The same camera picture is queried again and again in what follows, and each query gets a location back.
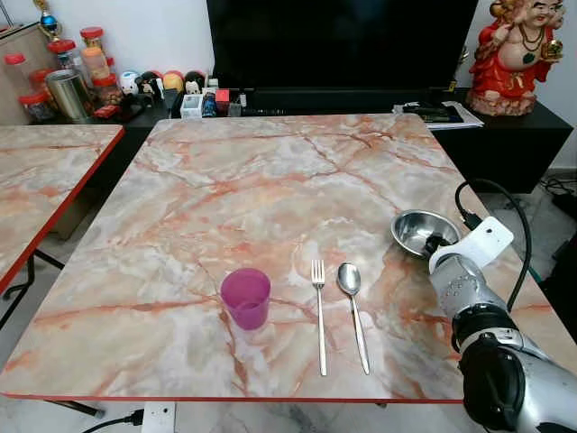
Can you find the silver metal spoon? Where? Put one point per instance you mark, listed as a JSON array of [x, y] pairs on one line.
[[349, 278]]

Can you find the white power strip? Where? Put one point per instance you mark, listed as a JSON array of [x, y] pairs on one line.
[[159, 419]]

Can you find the black tv cabinet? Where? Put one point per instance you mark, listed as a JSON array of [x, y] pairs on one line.
[[514, 144]]

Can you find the steel tumbler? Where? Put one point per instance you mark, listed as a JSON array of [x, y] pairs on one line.
[[68, 97]]

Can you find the stainless steel bowl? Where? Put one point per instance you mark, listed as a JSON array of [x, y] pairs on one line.
[[413, 227]]

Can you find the red-lidded clear jar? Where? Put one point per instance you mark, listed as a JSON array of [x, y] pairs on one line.
[[63, 54]]

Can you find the silver metal fork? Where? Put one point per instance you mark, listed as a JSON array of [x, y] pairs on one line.
[[320, 316]]

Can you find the small white box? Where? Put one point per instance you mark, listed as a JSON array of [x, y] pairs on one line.
[[191, 106]]

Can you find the stack of white papers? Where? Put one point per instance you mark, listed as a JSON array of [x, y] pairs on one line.
[[469, 117]]

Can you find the purple plastic cup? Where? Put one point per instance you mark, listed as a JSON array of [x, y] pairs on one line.
[[245, 299]]

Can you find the tall red-lidded jar orange contents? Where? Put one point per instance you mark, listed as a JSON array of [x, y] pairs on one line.
[[94, 59]]

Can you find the gold and blue ornament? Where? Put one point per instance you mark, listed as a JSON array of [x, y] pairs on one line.
[[48, 20]]

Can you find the red laughing buddha statue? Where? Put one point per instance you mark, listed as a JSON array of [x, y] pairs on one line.
[[509, 63]]

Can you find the black flat television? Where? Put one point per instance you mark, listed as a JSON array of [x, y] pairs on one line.
[[343, 41]]

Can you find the small red box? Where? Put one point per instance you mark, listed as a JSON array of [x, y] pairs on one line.
[[222, 99]]

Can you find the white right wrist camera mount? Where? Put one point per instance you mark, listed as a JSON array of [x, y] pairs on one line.
[[482, 239]]

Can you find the white panda figurine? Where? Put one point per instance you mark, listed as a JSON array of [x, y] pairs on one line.
[[131, 83]]

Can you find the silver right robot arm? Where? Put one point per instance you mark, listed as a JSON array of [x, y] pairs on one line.
[[505, 361]]

